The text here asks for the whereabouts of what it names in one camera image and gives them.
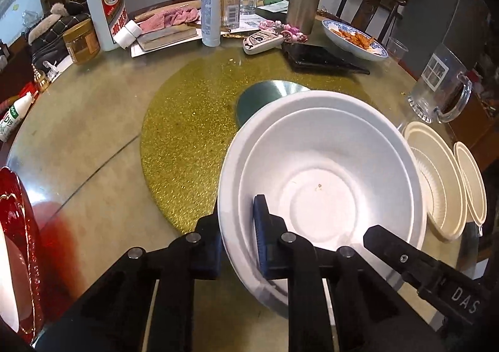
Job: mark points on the white papers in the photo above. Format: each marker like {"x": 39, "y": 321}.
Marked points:
{"x": 269, "y": 8}

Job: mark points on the white squeeze tube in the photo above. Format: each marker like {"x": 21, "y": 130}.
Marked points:
{"x": 210, "y": 5}

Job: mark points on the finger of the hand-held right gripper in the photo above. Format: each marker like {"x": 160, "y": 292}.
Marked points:
{"x": 393, "y": 254}

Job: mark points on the fur lined black shoes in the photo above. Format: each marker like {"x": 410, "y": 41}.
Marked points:
{"x": 54, "y": 28}

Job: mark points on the red glass plate gold rim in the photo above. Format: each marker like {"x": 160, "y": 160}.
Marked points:
{"x": 23, "y": 219}

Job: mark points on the white liquor bottle red cap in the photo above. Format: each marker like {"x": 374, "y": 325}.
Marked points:
{"x": 107, "y": 12}

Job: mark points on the blue patterned plate with food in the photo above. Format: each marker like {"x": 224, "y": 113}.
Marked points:
{"x": 354, "y": 40}

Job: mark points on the large beige plastic bowl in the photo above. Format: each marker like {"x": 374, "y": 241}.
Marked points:
{"x": 436, "y": 188}

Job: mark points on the amber jar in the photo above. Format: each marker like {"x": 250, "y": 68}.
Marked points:
{"x": 82, "y": 44}

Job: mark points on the gold glitter turntable mat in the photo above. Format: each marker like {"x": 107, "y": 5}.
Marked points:
{"x": 187, "y": 133}

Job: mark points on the white milk drink bottle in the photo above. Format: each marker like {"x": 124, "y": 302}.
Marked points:
{"x": 13, "y": 118}

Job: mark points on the wooden chair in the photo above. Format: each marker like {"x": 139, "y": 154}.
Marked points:
{"x": 370, "y": 5}

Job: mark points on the book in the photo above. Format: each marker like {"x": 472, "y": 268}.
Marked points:
{"x": 167, "y": 37}

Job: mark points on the small white cup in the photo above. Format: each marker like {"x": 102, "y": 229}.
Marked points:
{"x": 128, "y": 34}

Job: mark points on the black phone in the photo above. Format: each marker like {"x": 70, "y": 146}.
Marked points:
{"x": 319, "y": 57}

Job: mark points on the white car key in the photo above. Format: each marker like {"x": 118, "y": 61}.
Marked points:
{"x": 261, "y": 42}

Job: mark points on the large white bowl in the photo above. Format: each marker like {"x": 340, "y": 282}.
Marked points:
{"x": 331, "y": 188}

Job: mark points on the steel turntable disc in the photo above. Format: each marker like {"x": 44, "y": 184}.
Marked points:
{"x": 261, "y": 98}

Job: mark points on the pink cloth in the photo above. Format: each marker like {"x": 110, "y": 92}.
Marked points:
{"x": 167, "y": 18}

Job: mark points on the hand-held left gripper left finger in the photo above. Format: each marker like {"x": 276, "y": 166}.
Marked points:
{"x": 208, "y": 258}

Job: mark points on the small white bowl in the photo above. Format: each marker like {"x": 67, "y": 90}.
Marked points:
{"x": 7, "y": 281}

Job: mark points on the grey refrigerator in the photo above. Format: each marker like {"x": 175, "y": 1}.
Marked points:
{"x": 436, "y": 16}

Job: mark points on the glass beer mug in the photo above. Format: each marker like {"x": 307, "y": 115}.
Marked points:
{"x": 436, "y": 79}

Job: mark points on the small clear plastic cup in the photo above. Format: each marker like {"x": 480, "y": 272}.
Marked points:
{"x": 397, "y": 49}

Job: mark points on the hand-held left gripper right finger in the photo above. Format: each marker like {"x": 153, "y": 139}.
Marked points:
{"x": 262, "y": 242}

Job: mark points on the small beige plastic bowl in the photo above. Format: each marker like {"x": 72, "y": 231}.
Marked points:
{"x": 473, "y": 188}

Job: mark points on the gold bell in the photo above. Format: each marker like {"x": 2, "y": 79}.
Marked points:
{"x": 41, "y": 81}

